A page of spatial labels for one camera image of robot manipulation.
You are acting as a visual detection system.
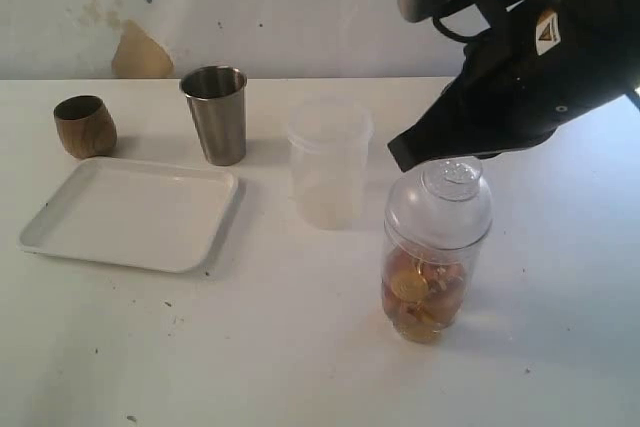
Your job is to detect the gold coin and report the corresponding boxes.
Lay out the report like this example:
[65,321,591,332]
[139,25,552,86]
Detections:
[390,270,430,303]

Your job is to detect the steel metal cup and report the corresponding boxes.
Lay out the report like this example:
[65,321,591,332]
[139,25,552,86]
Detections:
[179,66,247,166]

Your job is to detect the frosted plastic beaker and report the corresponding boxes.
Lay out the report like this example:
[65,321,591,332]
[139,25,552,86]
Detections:
[287,96,374,230]

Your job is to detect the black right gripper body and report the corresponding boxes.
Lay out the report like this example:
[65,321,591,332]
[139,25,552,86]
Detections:
[449,0,543,112]

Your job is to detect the white rectangular tray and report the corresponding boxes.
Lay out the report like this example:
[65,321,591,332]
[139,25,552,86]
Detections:
[18,157,239,274]

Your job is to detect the clear plastic jar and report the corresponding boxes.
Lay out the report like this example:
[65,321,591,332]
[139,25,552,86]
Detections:
[381,225,484,344]

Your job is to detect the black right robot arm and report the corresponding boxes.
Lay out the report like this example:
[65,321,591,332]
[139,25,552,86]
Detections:
[388,0,639,171]

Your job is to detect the clear dome jar lid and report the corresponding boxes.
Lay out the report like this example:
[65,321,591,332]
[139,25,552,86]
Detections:
[384,157,493,251]

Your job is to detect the wooden block pieces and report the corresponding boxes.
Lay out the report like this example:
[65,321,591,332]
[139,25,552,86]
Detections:
[381,248,467,330]

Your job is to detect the brown wooden cup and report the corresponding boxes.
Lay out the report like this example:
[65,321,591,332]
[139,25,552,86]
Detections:
[53,95,118,160]

